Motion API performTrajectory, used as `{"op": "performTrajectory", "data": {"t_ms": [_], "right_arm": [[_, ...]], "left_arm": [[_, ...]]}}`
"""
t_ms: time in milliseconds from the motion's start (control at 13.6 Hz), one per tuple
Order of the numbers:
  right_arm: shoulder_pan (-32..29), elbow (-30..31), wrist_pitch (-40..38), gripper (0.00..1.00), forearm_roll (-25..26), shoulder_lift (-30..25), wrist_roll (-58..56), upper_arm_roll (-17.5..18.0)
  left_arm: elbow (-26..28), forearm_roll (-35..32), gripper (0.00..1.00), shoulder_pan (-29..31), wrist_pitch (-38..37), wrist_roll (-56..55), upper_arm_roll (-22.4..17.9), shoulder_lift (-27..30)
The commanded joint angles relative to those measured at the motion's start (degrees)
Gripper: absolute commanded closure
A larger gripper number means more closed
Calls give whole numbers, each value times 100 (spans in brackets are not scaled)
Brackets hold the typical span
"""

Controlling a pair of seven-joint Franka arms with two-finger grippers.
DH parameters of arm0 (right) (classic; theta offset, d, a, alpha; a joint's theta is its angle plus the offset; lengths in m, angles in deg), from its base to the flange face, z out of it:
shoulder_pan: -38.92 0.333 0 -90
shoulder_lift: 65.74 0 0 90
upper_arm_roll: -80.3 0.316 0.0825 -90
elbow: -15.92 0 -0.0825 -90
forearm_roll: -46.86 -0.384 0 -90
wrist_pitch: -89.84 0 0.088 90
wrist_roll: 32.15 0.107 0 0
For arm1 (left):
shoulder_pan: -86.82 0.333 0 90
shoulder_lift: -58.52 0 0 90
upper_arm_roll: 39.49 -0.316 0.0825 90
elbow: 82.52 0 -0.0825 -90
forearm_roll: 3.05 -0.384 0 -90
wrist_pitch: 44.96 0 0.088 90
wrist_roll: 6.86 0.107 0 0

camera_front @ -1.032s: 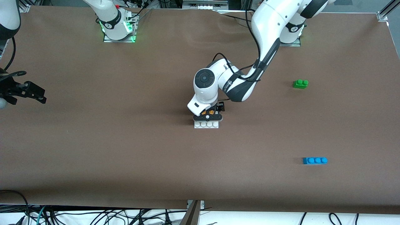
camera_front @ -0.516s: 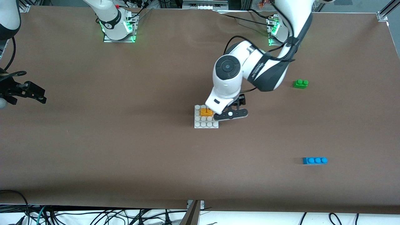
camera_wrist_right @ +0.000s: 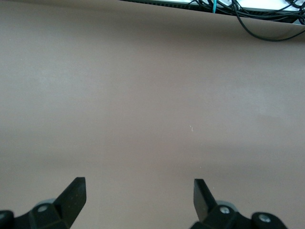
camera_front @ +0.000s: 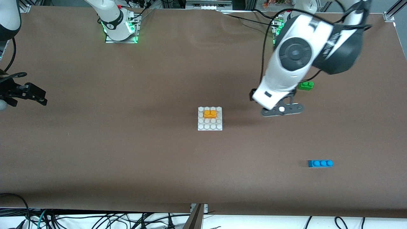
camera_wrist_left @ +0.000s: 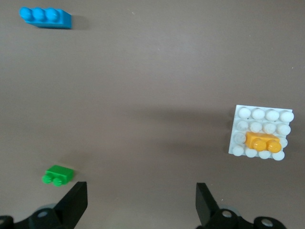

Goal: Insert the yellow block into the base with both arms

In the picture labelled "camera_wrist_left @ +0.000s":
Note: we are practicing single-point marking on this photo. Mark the blue three-stud block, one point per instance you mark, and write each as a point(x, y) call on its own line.
point(52, 21)

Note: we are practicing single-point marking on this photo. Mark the brown table cover sheet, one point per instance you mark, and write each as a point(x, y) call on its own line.
point(143, 95)

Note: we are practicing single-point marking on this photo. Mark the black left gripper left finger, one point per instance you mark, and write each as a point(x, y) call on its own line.
point(69, 210)

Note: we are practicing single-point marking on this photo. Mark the white studded base plate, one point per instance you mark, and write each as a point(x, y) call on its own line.
point(259, 114)

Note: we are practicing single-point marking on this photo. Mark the green two-stud block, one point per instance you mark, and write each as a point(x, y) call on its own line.
point(60, 173)

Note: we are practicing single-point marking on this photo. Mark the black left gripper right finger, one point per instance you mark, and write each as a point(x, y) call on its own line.
point(209, 214)

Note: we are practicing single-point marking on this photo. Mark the yellow two-stud block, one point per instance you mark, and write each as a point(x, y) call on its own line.
point(257, 138)

